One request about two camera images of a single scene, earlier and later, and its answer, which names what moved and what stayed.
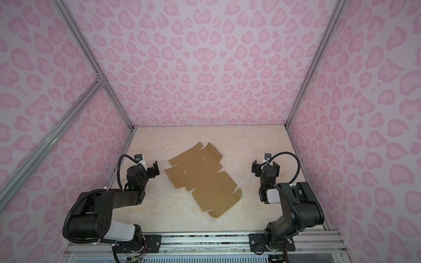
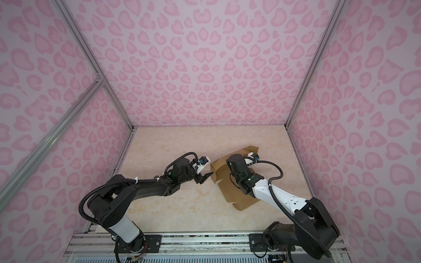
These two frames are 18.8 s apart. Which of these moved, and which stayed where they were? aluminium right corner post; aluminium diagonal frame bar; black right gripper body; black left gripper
Moved: black left gripper; black right gripper body
Stayed: aluminium diagonal frame bar; aluminium right corner post
